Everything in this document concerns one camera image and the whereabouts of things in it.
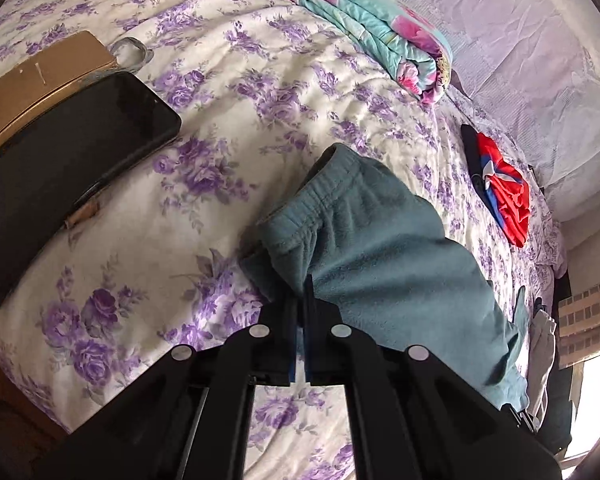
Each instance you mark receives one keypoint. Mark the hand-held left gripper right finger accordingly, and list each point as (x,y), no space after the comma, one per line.
(322,345)

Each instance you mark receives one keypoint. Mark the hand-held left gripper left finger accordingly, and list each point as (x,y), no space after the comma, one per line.
(280,345)

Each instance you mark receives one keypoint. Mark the teal fleece pants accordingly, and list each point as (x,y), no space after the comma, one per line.
(380,260)

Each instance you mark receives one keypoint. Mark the grey garment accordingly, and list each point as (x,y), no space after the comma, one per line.
(542,355)

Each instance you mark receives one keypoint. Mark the red sports garment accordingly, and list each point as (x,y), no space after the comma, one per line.
(510,200)

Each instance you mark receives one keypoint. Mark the purple floral bedspread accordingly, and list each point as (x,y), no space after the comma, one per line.
(230,110)

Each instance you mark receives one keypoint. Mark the black folded garment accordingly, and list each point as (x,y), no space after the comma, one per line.
(469,150)

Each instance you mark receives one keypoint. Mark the checkered beige curtain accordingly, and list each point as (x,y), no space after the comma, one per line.
(590,315)

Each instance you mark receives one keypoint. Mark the black tablet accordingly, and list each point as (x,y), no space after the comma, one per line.
(65,160)

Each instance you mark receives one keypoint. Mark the folded floral quilt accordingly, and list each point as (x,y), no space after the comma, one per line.
(370,15)

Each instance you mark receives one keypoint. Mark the white lace mosquito net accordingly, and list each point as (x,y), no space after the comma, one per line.
(530,60)

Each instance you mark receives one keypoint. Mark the flat cardboard box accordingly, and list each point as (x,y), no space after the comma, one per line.
(40,75)

